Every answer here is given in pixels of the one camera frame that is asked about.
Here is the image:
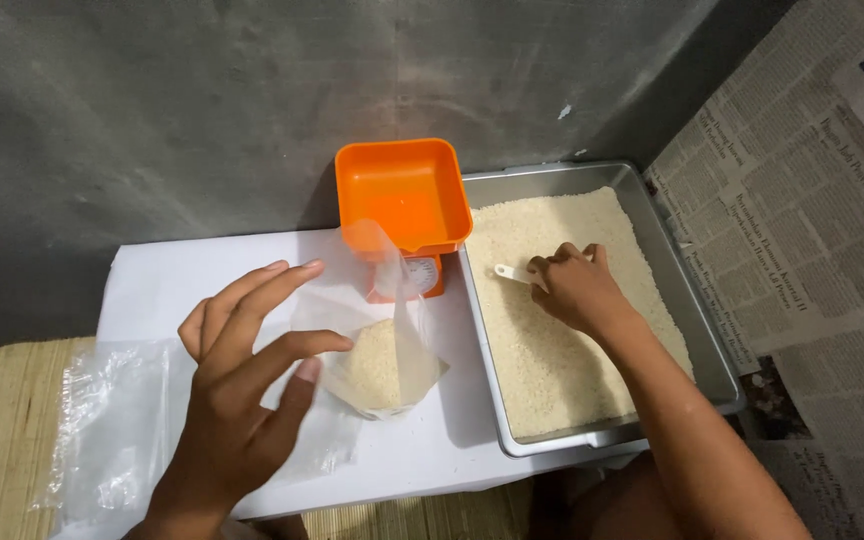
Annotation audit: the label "person's left hand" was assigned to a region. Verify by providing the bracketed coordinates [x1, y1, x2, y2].
[151, 259, 355, 511]

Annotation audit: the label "white plastic scoop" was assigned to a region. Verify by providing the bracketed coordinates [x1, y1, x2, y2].
[494, 263, 547, 292]

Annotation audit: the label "woven bamboo mat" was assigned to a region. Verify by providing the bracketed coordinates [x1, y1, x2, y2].
[0, 336, 534, 540]

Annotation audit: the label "clear plastic bag with rice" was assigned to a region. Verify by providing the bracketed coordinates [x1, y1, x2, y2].
[291, 219, 450, 421]

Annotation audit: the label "orange kitchen scale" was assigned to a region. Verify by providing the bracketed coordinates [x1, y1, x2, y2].
[334, 138, 474, 304]

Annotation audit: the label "metal tray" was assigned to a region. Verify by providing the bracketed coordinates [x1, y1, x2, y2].
[459, 160, 747, 459]

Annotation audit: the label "stack of empty plastic bags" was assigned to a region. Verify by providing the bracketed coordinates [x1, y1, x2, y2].
[30, 339, 362, 526]

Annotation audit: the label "newspaper sheets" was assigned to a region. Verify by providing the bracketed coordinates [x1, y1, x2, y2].
[645, 0, 864, 540]

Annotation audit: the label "person's right hand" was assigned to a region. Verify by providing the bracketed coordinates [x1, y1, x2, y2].
[526, 242, 637, 340]

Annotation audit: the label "heap of white rice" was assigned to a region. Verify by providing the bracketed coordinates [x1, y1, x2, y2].
[466, 186, 696, 441]

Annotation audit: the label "white paper sheet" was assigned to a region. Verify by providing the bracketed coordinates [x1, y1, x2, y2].
[53, 228, 651, 537]

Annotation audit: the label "person's leg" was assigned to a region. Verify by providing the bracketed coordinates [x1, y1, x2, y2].
[529, 450, 684, 540]

